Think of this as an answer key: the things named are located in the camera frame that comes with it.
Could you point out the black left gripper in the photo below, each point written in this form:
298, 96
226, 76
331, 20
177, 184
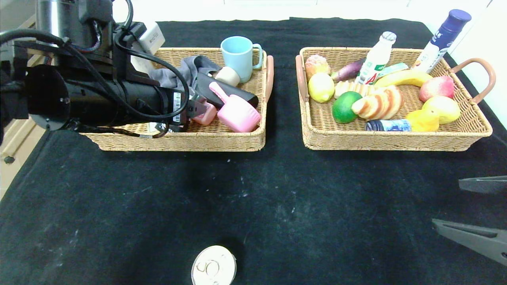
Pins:
178, 107

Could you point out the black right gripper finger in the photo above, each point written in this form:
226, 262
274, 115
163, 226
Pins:
483, 241
487, 185

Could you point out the pink plastic bottle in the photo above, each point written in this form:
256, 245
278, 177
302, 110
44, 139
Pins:
208, 115

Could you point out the pink saucepan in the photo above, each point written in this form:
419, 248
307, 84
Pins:
237, 114

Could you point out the toy croissant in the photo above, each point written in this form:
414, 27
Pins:
380, 103

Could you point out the green lime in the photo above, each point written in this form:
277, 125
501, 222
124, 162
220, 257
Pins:
344, 109

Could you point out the round tin can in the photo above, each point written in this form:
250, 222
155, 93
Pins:
214, 265

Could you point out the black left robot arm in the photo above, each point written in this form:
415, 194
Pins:
99, 99

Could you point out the grey cloth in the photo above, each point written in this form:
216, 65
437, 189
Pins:
174, 75

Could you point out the small beige cup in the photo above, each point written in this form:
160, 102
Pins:
227, 76

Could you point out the black glasses case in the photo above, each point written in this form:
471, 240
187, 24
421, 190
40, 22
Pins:
241, 94

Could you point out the light blue mug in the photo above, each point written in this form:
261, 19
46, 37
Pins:
237, 55

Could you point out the yellow mango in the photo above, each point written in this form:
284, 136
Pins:
445, 109

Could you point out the red apple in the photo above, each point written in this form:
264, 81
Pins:
437, 88

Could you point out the black table cloth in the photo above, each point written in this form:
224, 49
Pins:
277, 198

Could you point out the yellow lemon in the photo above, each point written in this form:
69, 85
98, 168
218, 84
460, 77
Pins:
321, 87

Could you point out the orange pink peach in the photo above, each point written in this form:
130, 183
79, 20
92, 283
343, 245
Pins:
317, 65

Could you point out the yellow banana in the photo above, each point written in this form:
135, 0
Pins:
408, 77

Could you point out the sliced bread loaf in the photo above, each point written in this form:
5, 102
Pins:
348, 88

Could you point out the purple eggplant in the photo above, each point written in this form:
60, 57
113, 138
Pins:
346, 71

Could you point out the white bottle with blue cap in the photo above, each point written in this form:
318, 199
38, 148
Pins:
443, 35

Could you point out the white milk drink bottle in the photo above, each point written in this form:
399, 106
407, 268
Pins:
374, 63

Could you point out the wooden rack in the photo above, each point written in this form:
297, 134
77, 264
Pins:
8, 160

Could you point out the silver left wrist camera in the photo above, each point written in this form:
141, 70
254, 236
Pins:
152, 37

